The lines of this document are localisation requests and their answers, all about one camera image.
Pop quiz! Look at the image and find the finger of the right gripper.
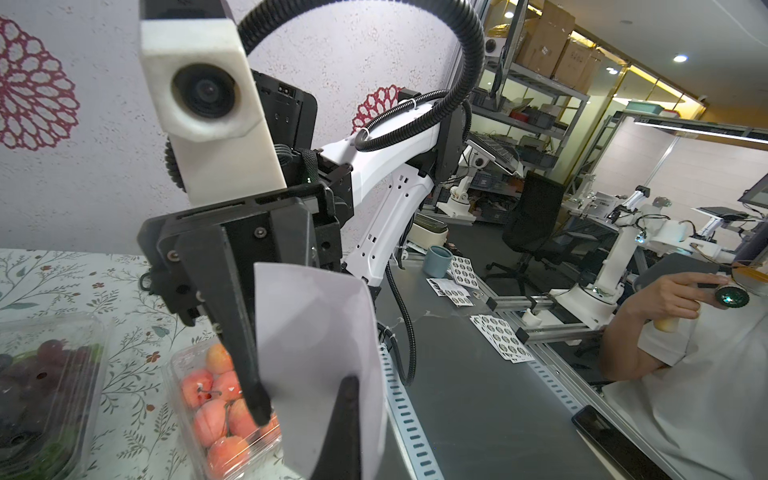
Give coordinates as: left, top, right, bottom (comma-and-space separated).
270, 200, 315, 267
176, 226, 272, 426

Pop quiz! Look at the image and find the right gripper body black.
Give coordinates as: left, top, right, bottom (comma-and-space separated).
137, 183, 344, 326

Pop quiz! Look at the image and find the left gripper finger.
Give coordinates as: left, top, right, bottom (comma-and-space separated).
310, 376, 360, 480

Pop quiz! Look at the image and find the white sticker label sheet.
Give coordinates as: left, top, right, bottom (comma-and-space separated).
254, 263, 387, 479

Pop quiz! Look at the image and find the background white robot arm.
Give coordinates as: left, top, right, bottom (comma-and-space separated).
487, 186, 672, 343

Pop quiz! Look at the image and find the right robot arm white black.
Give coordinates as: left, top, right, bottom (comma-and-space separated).
138, 74, 472, 424

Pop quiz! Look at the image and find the storage shelving with boxes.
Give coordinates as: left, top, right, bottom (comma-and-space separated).
472, 1, 597, 181

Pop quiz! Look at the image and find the teal cup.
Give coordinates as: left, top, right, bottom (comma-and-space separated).
422, 245, 453, 278

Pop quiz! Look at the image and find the purple grape clamshell box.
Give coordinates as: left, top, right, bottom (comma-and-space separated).
1, 314, 111, 479

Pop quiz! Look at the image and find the floral table mat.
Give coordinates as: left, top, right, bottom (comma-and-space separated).
1, 249, 215, 479

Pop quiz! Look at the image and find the sticker sheet on table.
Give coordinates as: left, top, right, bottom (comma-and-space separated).
470, 315, 534, 363

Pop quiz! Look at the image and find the black office chair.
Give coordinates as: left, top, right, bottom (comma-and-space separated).
482, 172, 566, 295

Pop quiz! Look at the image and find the person in white shirt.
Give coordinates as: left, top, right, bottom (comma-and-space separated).
599, 272, 767, 479

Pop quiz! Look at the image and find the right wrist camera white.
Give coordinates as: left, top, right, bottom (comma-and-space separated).
139, 18, 286, 207

